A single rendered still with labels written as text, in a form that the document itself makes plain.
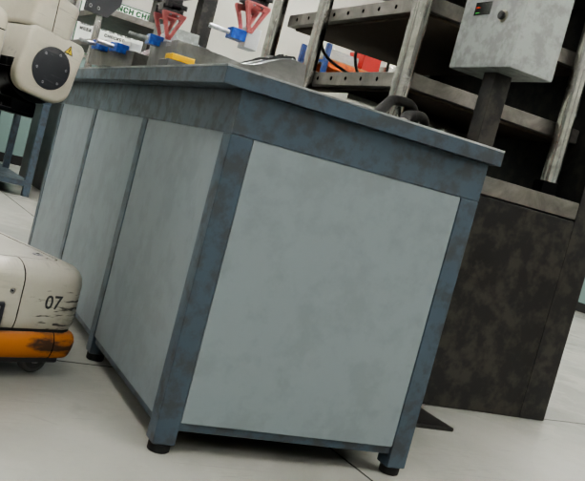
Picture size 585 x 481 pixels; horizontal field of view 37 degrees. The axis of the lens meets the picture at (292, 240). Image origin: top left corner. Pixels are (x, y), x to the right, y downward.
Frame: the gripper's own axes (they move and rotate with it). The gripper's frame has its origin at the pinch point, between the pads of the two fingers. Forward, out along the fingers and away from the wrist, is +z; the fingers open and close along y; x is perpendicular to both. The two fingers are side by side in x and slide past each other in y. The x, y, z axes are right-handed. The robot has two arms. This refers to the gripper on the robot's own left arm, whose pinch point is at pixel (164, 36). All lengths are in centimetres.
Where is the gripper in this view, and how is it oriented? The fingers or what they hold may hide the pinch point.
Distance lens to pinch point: 252.2
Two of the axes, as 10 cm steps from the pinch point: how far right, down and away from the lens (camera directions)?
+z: -2.4, 9.7, 0.8
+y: -4.1, -1.8, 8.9
